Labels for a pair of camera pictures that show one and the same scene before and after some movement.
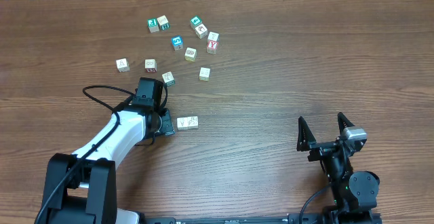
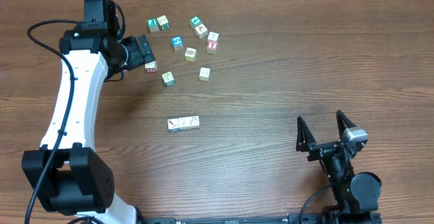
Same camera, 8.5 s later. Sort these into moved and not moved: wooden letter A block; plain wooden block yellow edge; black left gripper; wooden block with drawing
Moved: black left gripper
Not moved: plain wooden block yellow edge; wooden block with drawing; wooden letter A block
